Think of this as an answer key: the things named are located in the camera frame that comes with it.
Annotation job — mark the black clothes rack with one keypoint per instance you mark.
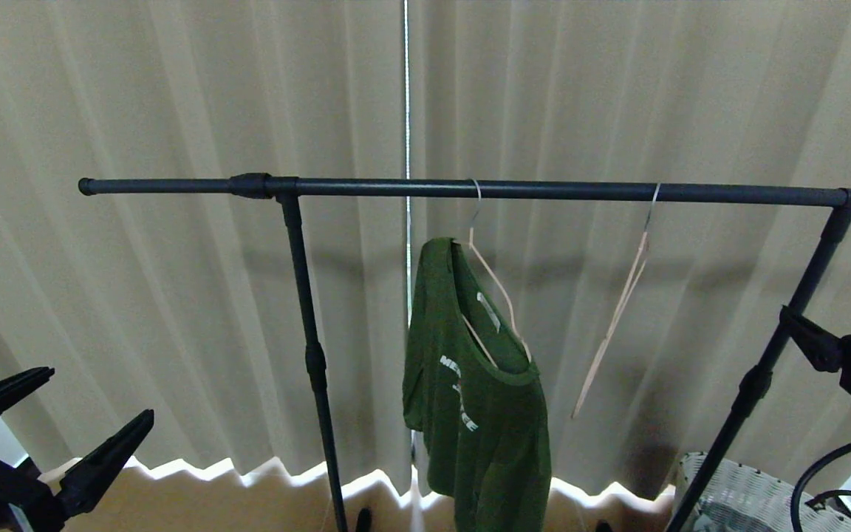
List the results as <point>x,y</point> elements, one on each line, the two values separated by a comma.
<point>544,190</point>

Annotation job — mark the beige curtain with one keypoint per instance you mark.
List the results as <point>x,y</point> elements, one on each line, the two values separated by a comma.
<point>137,89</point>

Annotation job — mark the green printed T-shirt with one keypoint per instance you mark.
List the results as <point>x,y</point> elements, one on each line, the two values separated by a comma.
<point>484,443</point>

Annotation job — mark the white laundry basket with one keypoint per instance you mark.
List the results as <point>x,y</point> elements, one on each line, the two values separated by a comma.
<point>736,495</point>

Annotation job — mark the pink clothes hanger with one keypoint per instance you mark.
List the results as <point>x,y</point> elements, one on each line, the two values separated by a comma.
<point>627,298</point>
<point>502,295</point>

